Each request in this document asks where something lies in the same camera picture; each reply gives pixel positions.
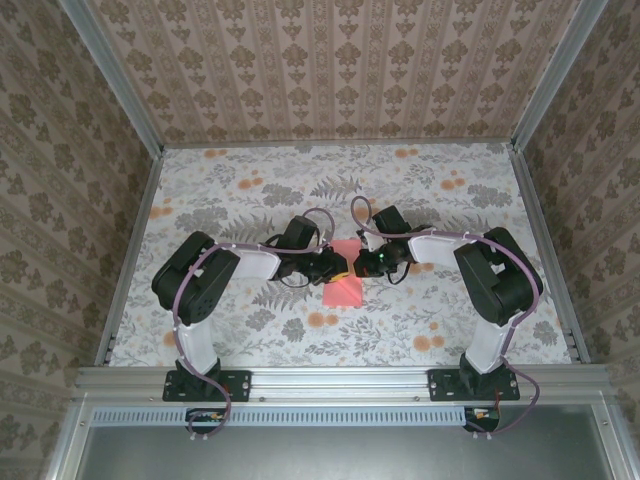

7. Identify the pink paper sheet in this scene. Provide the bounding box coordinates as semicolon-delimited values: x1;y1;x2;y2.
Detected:
322;239;365;307

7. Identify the floral table cover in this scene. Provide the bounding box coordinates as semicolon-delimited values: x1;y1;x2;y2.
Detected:
107;143;574;367

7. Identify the grey metal panel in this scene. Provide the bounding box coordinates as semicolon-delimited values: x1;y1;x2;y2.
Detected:
79;423;614;480

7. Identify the black connector board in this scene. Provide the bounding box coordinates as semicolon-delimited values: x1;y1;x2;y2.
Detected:
185;407;226;434
462;405;502;434

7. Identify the thin black cable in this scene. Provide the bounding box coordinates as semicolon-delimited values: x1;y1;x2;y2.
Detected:
276;272;312;290
386;261;410;287

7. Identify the aluminium front frame rail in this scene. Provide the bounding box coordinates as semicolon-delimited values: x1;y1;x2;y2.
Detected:
74;364;612;401

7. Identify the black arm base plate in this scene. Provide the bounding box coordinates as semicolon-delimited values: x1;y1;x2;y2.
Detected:
428;368;521;403
162;368;252;403

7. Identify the grey slotted cable duct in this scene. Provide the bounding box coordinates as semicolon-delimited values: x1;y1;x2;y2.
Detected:
92;405;501;427

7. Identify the purple cable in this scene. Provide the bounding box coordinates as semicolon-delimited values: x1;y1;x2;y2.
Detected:
169;207;337;444
349;194;545;441

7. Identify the aluminium side rail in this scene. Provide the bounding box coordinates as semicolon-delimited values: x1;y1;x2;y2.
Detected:
94;148;166;367
509;148;591;366

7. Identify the aluminium corner post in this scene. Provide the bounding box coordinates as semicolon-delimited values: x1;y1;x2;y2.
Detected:
58;0;166;154
509;0;610;154

